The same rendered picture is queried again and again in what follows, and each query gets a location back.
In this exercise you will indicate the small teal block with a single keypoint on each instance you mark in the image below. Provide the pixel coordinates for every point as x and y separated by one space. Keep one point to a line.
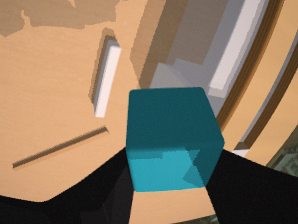
173 141

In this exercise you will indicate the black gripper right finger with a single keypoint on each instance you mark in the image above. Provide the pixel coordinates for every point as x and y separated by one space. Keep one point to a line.
244 192

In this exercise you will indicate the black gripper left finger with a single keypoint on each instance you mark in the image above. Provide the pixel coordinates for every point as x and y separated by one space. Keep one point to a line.
103 197

